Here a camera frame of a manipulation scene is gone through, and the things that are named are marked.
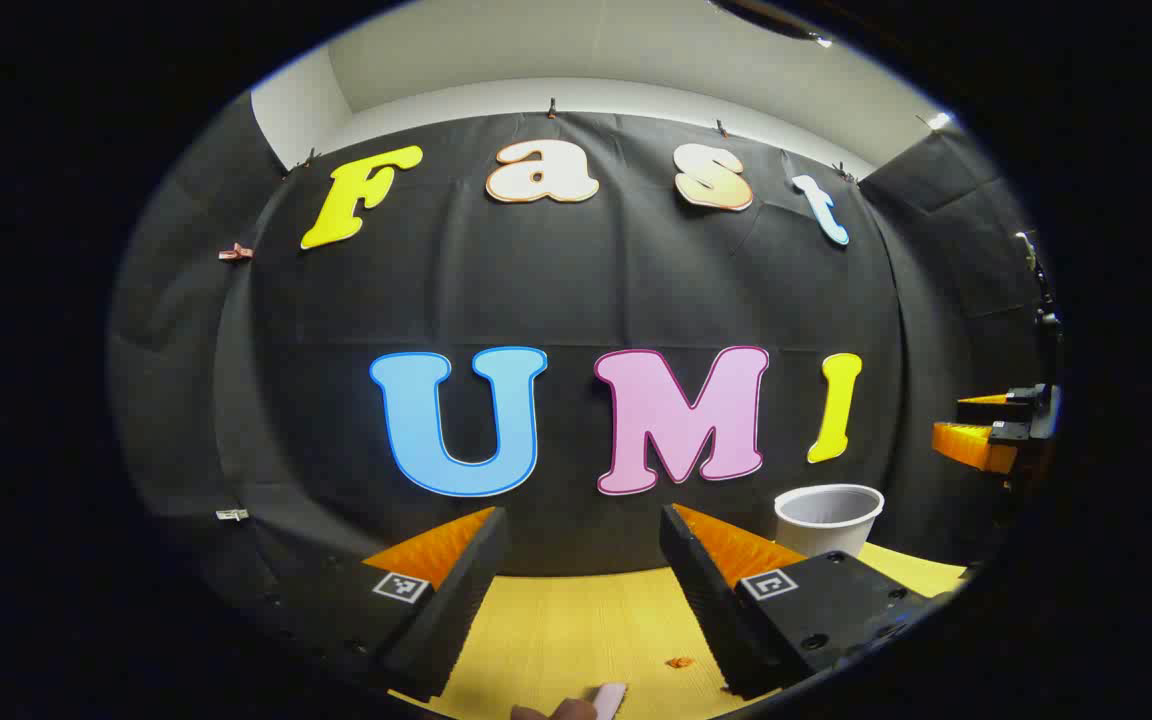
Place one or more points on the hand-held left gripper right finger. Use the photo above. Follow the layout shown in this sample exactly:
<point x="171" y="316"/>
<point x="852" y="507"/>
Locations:
<point x="706" y="600"/>

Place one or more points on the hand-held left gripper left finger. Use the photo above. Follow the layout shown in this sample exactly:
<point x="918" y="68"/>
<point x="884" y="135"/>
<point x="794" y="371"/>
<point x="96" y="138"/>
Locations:
<point x="466" y="600"/>

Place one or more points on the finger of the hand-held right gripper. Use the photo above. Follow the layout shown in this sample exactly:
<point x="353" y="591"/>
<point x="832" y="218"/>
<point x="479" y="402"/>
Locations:
<point x="976" y="445"/>
<point x="1001" y="405"/>

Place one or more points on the small lilac broom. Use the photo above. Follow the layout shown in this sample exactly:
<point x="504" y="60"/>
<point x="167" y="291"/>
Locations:
<point x="608" y="700"/>

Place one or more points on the white ribbed garbage bin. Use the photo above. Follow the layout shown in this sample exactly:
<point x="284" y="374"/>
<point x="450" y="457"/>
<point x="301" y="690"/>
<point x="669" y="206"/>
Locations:
<point x="828" y="520"/>

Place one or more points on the yellow wooden desktop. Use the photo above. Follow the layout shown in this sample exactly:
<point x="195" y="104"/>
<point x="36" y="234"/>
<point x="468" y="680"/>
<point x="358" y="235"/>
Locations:
<point x="576" y="625"/>

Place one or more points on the black backdrop cloth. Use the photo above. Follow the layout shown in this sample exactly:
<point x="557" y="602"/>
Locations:
<point x="576" y="290"/>

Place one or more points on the pink cloth clip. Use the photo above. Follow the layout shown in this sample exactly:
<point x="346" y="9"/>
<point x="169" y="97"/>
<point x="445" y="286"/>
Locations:
<point x="236" y="252"/>

